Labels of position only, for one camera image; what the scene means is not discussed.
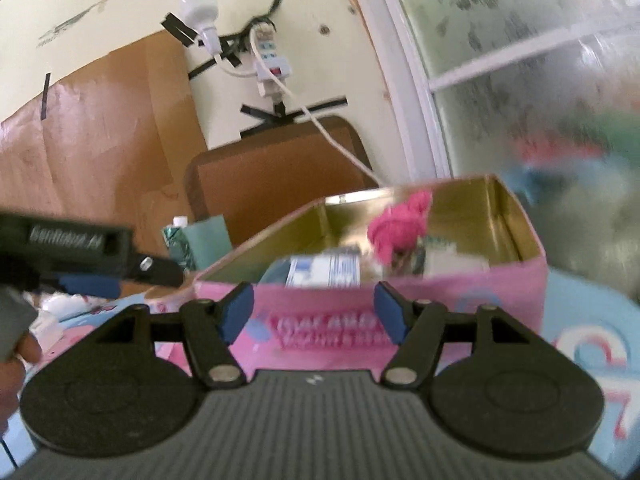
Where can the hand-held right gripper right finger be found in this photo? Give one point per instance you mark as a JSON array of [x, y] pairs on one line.
[[392, 315]]

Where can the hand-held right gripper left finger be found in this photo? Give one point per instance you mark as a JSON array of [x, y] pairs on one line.
[[235, 315]]

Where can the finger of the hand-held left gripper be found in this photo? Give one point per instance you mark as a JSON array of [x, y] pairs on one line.
[[90, 286], [160, 272]]

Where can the blue label tissue packet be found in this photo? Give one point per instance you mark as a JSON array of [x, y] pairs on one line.
[[325, 270]]

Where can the pink biscuit tin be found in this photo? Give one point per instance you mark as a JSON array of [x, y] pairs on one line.
[[500, 285]]

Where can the person's left hand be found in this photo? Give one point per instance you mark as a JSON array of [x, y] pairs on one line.
[[27, 350]]

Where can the green drink carton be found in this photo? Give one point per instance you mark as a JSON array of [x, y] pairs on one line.
[[175, 245]]

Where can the clear wrapped white packet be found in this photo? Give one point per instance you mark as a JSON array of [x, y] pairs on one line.
[[55, 312]]

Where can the teal plastic cup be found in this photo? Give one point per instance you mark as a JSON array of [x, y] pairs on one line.
[[207, 240]]

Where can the brown cardboard sheet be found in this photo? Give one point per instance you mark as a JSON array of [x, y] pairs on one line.
[[100, 135]]

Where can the black tape cross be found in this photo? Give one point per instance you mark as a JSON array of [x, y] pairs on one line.
[[280, 117]]

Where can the cartoon printed blanket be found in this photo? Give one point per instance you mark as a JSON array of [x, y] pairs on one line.
[[590, 320]]

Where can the white power adapter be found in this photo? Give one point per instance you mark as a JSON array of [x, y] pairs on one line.
[[267, 65]]

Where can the black tape strip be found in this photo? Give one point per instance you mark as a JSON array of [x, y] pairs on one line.
[[177, 30]]

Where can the white light bulb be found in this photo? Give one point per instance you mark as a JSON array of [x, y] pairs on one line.
[[197, 5]]

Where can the frosted window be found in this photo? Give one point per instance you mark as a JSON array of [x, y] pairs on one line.
[[500, 35]]

